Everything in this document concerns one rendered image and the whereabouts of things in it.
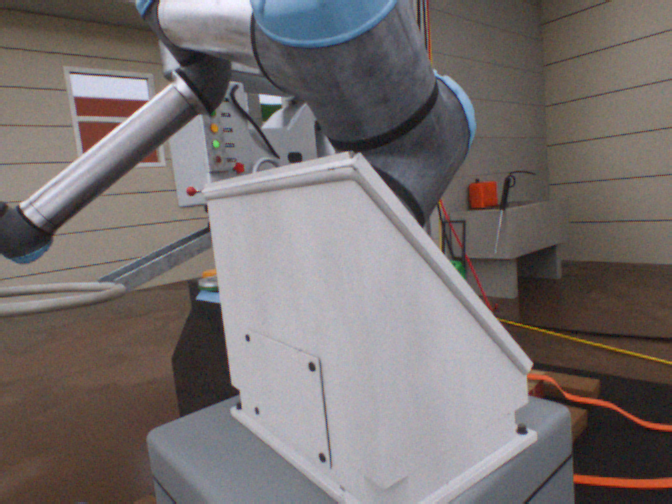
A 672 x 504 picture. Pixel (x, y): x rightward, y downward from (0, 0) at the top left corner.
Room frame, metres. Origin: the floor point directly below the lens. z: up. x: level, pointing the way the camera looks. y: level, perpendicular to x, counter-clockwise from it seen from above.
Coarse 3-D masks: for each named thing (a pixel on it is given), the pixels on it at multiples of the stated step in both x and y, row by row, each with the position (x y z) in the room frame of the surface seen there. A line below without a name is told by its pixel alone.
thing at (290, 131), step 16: (288, 112) 1.97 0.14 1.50; (304, 112) 1.94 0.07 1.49; (256, 128) 1.70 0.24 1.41; (272, 128) 1.81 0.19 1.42; (288, 128) 1.87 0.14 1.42; (304, 128) 1.93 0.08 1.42; (256, 144) 1.73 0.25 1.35; (272, 144) 1.79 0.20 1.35; (288, 144) 1.85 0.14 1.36; (304, 144) 1.92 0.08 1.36; (256, 160) 1.72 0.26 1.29; (288, 160) 1.84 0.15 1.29; (304, 160) 1.91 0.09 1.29
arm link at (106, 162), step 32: (192, 64) 1.01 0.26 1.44; (224, 64) 1.04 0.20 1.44; (160, 96) 1.03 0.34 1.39; (192, 96) 1.03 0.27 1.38; (224, 96) 1.08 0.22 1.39; (128, 128) 1.01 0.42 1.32; (160, 128) 1.03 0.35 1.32; (96, 160) 0.99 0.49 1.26; (128, 160) 1.02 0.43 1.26; (64, 192) 0.98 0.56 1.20; (96, 192) 1.01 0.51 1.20; (0, 224) 0.94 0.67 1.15; (32, 224) 0.97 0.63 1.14; (64, 224) 1.02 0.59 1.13; (32, 256) 0.99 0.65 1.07
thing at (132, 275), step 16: (192, 240) 1.65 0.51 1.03; (208, 240) 1.58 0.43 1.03; (144, 256) 1.51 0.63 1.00; (160, 256) 1.45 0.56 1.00; (176, 256) 1.48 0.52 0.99; (192, 256) 1.52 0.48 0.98; (112, 272) 1.43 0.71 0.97; (128, 272) 1.36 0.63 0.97; (144, 272) 1.39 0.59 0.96; (160, 272) 1.43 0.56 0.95; (128, 288) 1.35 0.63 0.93
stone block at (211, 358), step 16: (208, 304) 1.58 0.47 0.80; (192, 320) 1.59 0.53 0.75; (208, 320) 1.51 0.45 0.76; (192, 336) 1.61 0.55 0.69; (208, 336) 1.52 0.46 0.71; (224, 336) 1.45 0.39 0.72; (176, 352) 1.71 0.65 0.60; (192, 352) 1.62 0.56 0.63; (208, 352) 1.53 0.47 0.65; (224, 352) 1.46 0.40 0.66; (176, 368) 1.73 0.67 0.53; (192, 368) 1.63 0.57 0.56; (208, 368) 1.55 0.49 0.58; (224, 368) 1.47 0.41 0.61; (176, 384) 1.74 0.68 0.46; (192, 384) 1.65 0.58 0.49; (208, 384) 1.56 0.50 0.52; (224, 384) 1.48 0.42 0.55; (192, 400) 1.66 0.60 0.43; (208, 400) 1.57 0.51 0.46
